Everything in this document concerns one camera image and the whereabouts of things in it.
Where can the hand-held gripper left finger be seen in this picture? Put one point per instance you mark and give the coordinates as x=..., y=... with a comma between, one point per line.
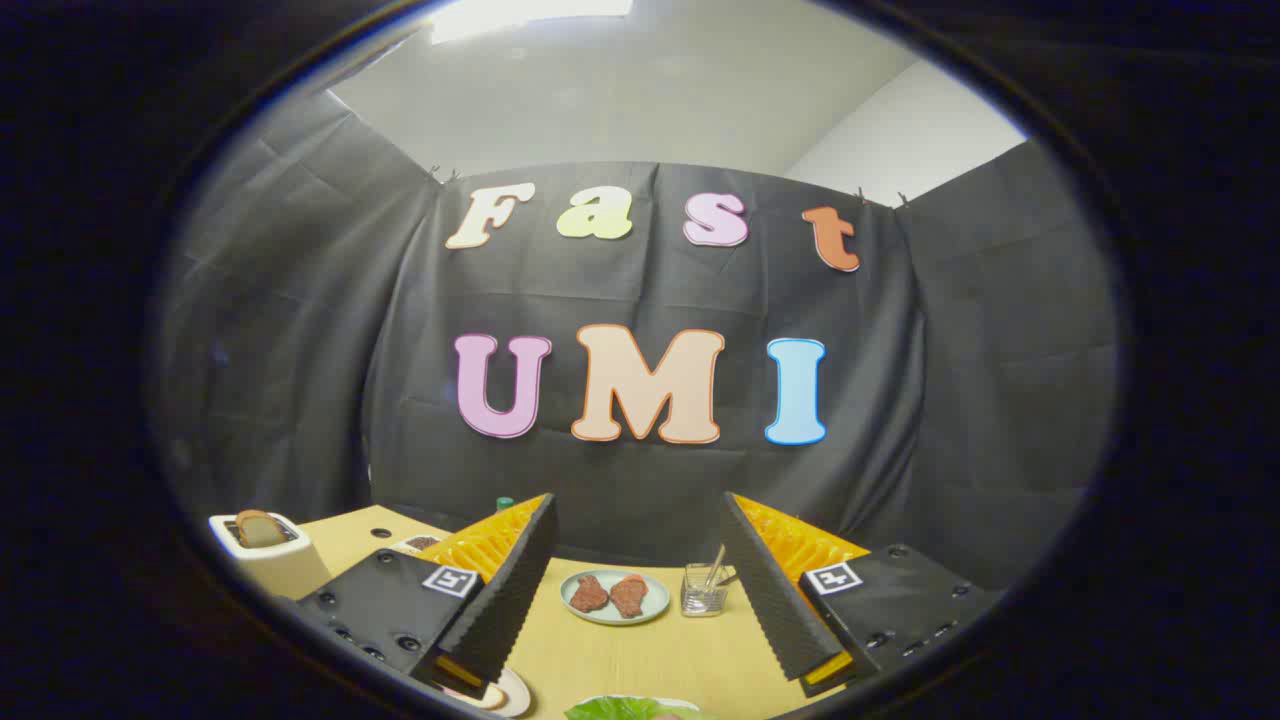
x=505, y=590

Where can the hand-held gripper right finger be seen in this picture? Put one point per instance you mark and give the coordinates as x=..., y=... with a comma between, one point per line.
x=770, y=590

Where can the green lettuce leaf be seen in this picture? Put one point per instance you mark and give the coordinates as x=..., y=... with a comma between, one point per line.
x=625, y=710

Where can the toasted bread slice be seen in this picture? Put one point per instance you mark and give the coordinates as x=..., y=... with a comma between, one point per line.
x=260, y=527

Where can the wooden chopsticks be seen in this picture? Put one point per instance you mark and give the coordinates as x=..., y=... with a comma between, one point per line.
x=716, y=565

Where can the clear glass cup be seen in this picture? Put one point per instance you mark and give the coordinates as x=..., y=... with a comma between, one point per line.
x=703, y=600

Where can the brown meat patty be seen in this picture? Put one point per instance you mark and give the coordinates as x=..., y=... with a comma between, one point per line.
x=629, y=596
x=589, y=595

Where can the white sauce tray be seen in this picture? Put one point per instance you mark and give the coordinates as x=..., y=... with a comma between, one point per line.
x=420, y=544

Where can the cream round plate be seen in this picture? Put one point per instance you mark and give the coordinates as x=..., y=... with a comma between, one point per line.
x=515, y=692

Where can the light blue round plate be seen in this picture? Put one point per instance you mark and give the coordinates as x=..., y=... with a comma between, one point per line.
x=655, y=605

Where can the white toaster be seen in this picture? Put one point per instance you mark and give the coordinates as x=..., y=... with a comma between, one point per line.
x=285, y=570

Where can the black backdrop cloth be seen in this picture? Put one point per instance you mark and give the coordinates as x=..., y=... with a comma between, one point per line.
x=400, y=300

